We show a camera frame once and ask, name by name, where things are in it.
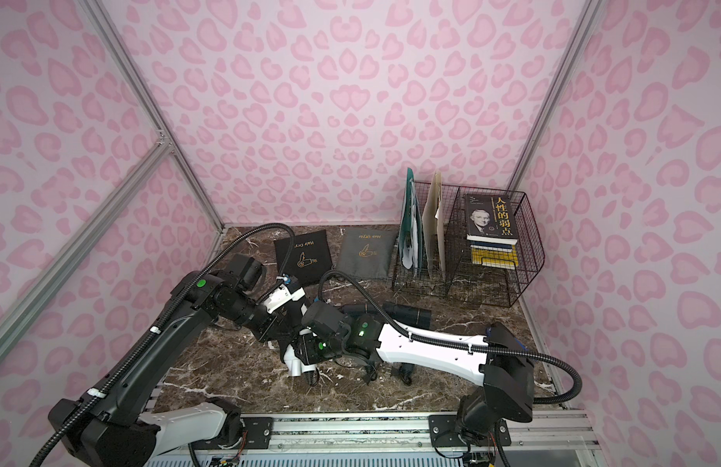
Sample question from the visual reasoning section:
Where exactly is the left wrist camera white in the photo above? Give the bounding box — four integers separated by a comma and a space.
259, 283, 305, 313

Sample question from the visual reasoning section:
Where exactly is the yellow striped book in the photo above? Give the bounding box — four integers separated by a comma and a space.
471, 244, 519, 270

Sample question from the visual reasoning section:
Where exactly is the beige file folder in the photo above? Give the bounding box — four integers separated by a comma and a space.
422, 171, 445, 278

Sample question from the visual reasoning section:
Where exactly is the black portrait book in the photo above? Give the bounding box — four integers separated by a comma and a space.
464, 193, 518, 245

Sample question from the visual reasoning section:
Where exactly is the dark green hair dryer left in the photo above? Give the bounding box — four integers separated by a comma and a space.
339, 305, 384, 384

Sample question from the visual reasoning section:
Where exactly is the grey hair dryer pouch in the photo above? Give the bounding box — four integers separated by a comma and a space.
336, 228, 397, 280

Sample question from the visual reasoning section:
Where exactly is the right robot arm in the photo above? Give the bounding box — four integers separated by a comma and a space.
294, 278, 584, 448

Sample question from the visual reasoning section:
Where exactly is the black pouch middle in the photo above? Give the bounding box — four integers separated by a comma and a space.
273, 230, 333, 286

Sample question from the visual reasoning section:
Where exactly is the dark green hair dryer right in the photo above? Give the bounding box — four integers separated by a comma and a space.
382, 302, 433, 386

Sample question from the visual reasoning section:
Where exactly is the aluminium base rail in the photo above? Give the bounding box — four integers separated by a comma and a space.
136, 403, 601, 466

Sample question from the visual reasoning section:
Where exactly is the green file folder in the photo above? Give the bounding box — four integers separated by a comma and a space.
397, 169, 427, 277

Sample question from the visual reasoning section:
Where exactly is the dark green hair dryer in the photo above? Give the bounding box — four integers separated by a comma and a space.
382, 302, 433, 386
339, 305, 384, 384

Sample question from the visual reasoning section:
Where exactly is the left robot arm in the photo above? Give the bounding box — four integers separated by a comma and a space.
32, 256, 305, 466

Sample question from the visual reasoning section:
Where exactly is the black wire file rack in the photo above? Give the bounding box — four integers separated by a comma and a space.
392, 181, 545, 307

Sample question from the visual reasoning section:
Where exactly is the white hair dryer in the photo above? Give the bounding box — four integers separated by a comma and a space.
283, 344, 320, 386

